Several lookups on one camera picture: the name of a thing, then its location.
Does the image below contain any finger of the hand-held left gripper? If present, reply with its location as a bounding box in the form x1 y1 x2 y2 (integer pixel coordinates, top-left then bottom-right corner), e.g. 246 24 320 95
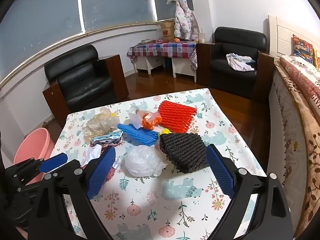
6 153 68 179

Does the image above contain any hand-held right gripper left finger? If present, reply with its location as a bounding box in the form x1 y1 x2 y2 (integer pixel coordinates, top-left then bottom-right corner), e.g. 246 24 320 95
29 146 118 240

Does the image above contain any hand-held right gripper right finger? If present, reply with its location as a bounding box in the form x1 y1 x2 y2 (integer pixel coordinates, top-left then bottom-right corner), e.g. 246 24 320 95
206 144 293 240

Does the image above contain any white tissue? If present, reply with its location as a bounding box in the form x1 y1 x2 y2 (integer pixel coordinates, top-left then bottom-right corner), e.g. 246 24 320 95
84 145 103 167

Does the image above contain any pink plastic bucket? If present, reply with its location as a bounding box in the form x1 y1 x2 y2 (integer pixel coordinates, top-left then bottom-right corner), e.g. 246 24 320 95
13 127 55 184

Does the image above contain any light blue cloth item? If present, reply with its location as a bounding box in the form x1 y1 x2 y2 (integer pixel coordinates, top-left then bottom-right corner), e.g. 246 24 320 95
90 132 123 147

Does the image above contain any black foam net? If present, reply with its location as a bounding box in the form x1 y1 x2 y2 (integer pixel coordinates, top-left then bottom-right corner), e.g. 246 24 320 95
159 132 210 173

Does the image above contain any clear plastic bag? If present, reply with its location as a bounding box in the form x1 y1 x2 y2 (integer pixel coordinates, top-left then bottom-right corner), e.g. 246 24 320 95
82 107 118 140

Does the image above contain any blue foam net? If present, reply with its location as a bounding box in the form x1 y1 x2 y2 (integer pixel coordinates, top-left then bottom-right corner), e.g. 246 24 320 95
117 123 160 147

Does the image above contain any orange white plastic bag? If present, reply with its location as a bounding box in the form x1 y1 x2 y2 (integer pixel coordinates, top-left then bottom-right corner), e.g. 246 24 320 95
127 106 163 130

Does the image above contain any red foam net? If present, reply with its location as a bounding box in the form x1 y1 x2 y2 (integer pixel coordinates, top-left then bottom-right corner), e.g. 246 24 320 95
158 100 197 133

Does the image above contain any white quilted mattress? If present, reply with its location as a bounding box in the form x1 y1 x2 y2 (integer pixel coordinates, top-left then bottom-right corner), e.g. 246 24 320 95
267 62 310 238

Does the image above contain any black leather armchair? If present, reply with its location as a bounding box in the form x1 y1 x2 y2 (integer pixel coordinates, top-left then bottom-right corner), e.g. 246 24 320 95
42 44 129 128
196 27 275 103

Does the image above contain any white cabinet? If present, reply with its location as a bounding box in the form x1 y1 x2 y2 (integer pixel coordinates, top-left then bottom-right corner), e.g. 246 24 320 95
171 57 197 82
135 55 165 75

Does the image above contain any white patterned garment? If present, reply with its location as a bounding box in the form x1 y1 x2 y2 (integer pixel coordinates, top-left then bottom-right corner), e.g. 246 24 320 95
226 53 256 71

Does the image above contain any pink dotted quilt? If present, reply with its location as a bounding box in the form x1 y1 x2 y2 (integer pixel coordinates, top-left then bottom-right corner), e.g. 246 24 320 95
279 55 320 120

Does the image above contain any checkered table cover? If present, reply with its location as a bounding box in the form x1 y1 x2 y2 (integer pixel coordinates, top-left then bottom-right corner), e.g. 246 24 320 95
127 41 198 69

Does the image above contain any cream bed headboard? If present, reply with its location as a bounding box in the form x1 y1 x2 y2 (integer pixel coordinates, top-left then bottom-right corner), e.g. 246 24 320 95
268 14 320 58

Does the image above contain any colourful pillow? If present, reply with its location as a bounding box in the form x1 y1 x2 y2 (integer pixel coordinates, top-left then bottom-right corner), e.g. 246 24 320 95
291 34 315 58

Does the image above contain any brown paper bag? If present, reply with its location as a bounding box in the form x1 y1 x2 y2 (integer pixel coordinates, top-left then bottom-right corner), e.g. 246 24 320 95
158 20 175 43

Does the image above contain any white patterned puffer jacket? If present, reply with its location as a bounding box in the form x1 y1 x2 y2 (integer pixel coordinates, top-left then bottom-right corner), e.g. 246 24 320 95
174 0 200 40

